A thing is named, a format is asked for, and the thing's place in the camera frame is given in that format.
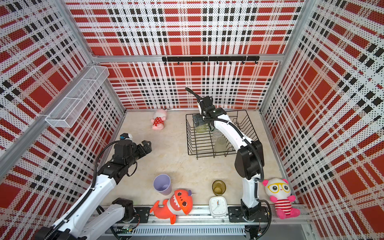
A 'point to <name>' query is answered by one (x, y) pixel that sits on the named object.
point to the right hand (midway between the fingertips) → (203, 117)
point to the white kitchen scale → (218, 205)
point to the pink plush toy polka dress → (159, 117)
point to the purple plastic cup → (162, 183)
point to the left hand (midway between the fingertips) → (145, 148)
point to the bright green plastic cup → (201, 128)
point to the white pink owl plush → (280, 190)
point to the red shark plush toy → (180, 203)
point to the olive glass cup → (218, 187)
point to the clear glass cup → (217, 133)
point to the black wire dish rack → (203, 142)
